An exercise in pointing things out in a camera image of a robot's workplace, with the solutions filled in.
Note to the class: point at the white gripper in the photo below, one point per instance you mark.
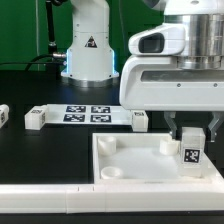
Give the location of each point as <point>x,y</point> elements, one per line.
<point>156,84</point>

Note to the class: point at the white square table top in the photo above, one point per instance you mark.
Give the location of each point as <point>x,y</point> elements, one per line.
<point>137,158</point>

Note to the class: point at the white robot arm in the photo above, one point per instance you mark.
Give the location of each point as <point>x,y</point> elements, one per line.
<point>90,59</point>

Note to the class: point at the white L-shaped obstacle fence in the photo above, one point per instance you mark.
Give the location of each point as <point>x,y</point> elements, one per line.
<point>90,198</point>

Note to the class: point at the white base tag plate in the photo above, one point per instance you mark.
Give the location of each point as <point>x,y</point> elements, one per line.
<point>88,114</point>

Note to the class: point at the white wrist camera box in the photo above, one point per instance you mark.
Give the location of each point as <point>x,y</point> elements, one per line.
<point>166,39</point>

